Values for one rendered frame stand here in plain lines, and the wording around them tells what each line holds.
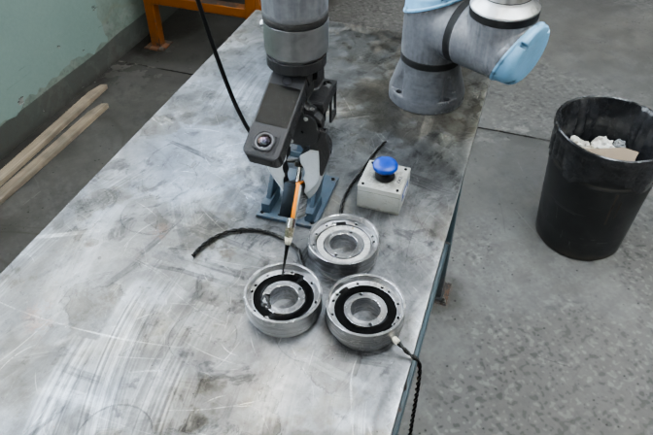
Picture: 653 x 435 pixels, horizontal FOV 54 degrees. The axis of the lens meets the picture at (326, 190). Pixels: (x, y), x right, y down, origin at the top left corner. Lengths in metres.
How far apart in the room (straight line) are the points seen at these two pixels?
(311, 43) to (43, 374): 0.53
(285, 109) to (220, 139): 0.47
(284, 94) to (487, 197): 1.65
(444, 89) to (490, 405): 0.88
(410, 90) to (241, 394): 0.68
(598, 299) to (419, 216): 1.15
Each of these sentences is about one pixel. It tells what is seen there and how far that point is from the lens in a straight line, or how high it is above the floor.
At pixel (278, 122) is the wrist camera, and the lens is 0.74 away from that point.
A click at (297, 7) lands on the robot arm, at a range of 0.71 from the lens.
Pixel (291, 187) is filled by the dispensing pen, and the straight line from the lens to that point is 0.85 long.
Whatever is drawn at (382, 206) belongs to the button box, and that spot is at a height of 0.81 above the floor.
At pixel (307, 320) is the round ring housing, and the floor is 0.83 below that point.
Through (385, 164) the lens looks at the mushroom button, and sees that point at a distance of 1.01.
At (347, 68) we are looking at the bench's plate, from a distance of 1.40.
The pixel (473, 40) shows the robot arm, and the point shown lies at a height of 0.99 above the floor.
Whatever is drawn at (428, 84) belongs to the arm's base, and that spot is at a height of 0.86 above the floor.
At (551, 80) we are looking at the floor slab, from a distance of 3.09.
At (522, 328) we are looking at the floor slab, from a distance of 1.96.
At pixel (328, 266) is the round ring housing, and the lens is 0.91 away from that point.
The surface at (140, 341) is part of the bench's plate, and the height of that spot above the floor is 0.80.
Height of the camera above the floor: 1.50
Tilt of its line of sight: 41 degrees down
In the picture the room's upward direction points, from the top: straight up
